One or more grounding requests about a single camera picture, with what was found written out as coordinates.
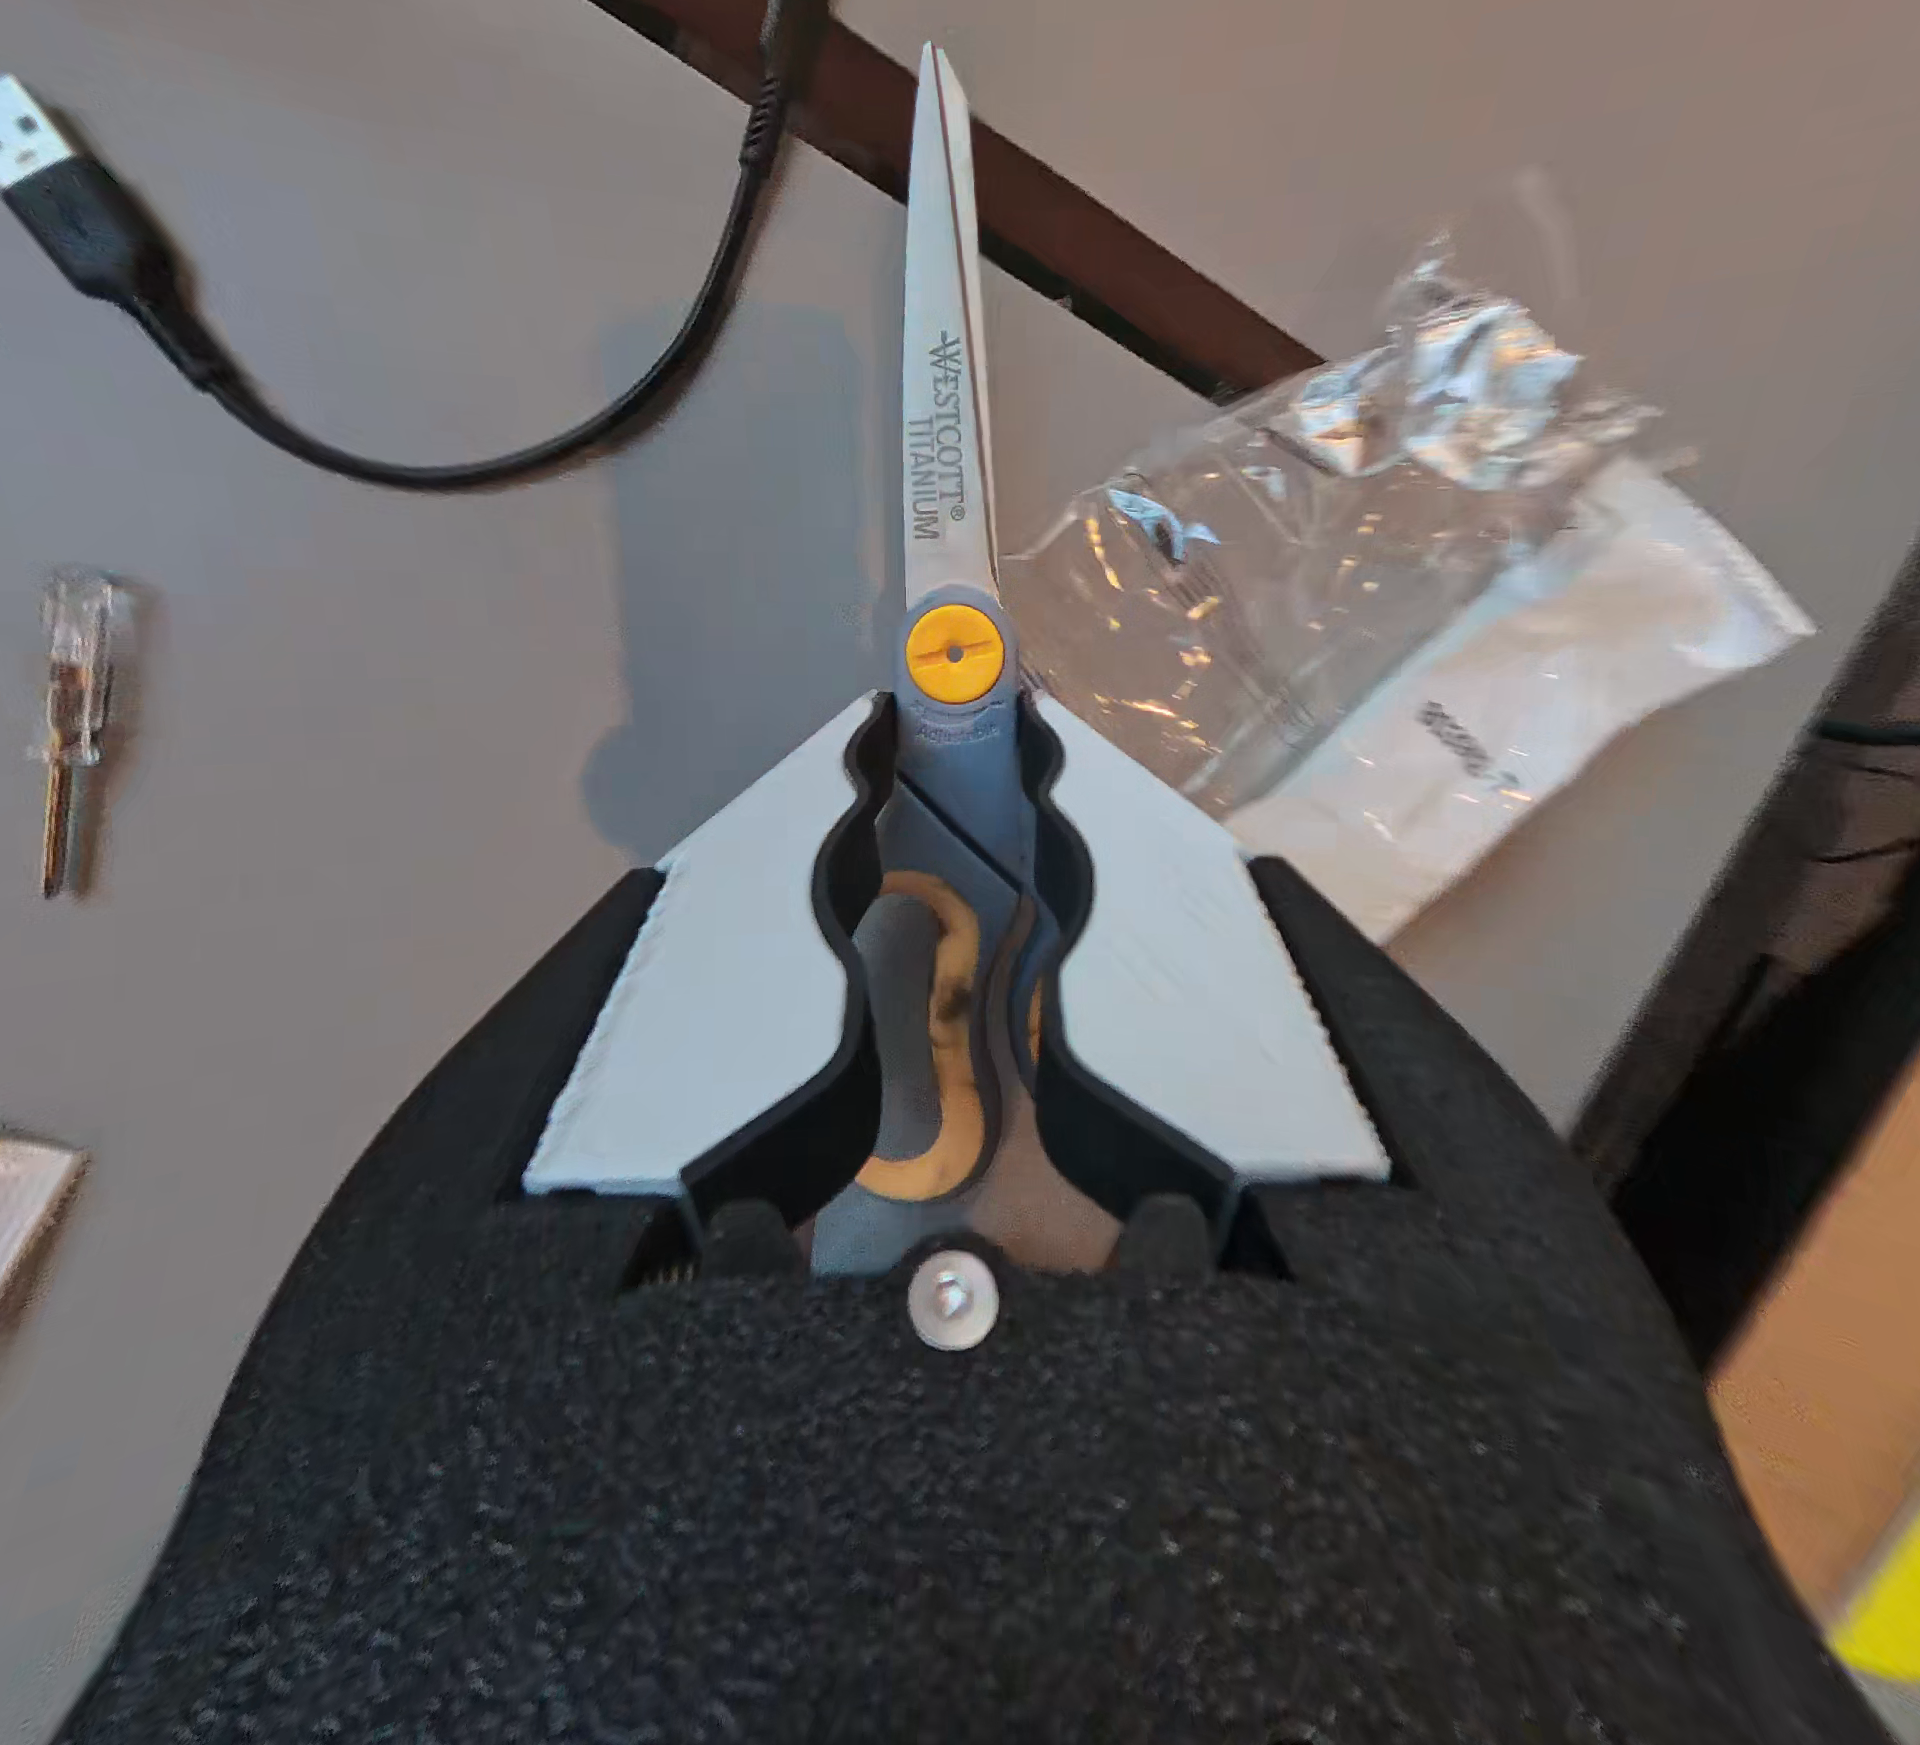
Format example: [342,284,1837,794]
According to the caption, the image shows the black cable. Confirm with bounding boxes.
[0,0,839,492]

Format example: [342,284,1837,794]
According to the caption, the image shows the black stand panel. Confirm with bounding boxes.
[1561,531,1920,1371]

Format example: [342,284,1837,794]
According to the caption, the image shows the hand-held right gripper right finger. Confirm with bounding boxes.
[1021,695,1394,1237]

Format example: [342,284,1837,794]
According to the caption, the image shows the grey desk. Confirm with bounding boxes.
[0,0,1920,1745]

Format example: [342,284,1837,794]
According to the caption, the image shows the small clear handled tool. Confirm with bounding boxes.
[28,566,141,904]

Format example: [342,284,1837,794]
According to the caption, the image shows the grey orange scissors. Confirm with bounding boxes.
[805,42,1057,1289]

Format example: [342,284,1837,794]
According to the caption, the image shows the empty clear plastic bag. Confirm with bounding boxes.
[1005,240,1819,946]

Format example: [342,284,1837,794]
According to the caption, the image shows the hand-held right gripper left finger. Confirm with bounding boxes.
[523,695,900,1237]

